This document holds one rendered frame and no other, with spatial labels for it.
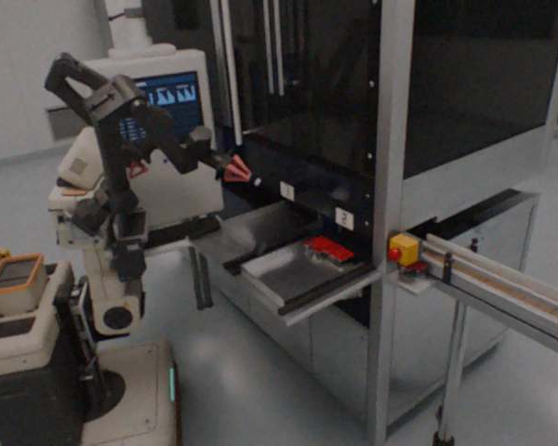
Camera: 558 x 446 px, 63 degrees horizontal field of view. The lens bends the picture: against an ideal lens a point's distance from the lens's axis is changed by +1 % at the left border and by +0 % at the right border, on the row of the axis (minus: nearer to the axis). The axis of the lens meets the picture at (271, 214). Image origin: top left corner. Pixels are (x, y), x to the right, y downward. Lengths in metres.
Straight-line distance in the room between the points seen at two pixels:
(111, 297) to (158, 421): 0.55
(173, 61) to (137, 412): 1.44
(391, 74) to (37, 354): 1.39
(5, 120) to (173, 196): 4.57
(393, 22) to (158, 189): 1.27
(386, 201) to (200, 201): 1.04
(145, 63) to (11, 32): 4.55
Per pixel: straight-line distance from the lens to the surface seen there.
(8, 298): 1.82
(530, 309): 1.47
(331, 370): 2.16
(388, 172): 1.44
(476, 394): 2.50
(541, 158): 2.25
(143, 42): 2.06
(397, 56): 1.35
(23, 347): 1.72
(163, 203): 2.18
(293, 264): 1.65
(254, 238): 1.83
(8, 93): 6.53
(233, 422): 2.31
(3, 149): 6.63
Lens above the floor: 1.76
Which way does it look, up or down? 26 degrees down
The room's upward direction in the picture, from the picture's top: 4 degrees counter-clockwise
